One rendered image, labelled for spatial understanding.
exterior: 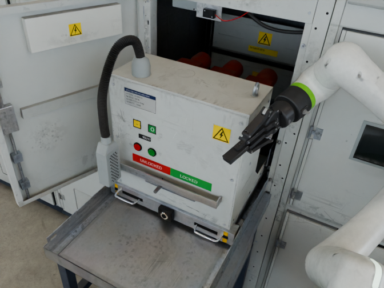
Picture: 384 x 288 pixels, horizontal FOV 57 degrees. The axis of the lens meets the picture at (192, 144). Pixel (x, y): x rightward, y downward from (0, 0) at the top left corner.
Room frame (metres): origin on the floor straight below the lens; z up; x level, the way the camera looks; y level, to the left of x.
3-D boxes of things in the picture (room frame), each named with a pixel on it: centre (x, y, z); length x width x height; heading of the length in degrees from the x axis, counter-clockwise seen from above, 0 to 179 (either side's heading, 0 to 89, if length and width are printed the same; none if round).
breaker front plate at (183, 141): (0.95, 0.07, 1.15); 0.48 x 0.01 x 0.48; 65
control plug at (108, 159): (0.97, 0.29, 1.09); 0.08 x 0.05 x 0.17; 155
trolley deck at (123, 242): (0.95, 0.07, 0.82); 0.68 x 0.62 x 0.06; 155
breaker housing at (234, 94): (1.18, -0.04, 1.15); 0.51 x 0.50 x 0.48; 155
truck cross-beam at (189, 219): (0.96, 0.06, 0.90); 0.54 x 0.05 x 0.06; 65
